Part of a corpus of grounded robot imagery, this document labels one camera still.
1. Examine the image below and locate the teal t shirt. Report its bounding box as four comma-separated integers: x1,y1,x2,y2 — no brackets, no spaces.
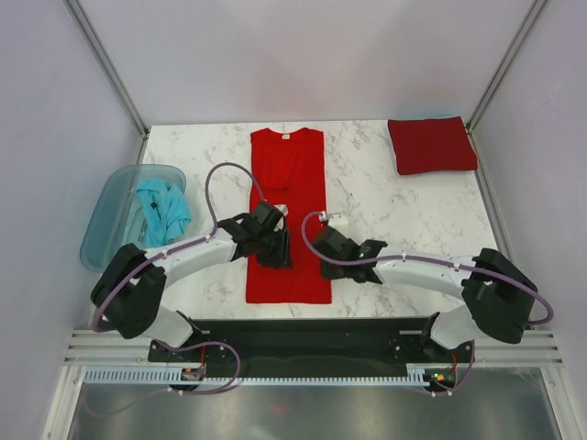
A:
136,179,192,248

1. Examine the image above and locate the translucent blue plastic bin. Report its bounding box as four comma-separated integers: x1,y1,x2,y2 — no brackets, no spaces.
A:
80,164,186,272

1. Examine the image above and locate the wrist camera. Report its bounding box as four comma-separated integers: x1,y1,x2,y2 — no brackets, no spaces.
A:
273,203,289,232
318,211,349,237

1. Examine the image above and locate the right aluminium frame post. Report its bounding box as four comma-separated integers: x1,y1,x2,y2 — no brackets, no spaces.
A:
465,0,549,134

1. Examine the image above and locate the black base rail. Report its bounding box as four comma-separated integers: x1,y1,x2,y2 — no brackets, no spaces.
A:
94,313,533,380

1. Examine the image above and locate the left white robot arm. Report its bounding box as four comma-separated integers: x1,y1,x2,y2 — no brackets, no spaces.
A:
91,201,293,360

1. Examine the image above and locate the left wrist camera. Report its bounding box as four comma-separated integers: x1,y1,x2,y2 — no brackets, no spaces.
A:
273,203,289,232

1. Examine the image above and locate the folded dark red t shirt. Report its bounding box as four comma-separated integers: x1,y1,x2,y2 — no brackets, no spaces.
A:
387,116,478,176

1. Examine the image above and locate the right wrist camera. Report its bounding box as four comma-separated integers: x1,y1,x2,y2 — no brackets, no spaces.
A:
318,211,349,237

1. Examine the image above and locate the white slotted cable duct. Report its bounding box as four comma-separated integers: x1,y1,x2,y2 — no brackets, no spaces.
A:
83,367,455,387

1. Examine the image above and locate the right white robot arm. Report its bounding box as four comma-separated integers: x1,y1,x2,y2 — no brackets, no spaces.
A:
310,226,536,361

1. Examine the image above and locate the left aluminium frame post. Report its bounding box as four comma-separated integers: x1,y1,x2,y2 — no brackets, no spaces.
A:
63,0,150,139

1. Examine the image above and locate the aluminium frame post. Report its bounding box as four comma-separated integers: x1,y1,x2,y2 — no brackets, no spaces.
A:
465,0,549,134
63,0,150,139

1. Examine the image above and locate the bright red t shirt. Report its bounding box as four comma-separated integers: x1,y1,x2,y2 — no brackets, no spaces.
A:
246,127,332,304

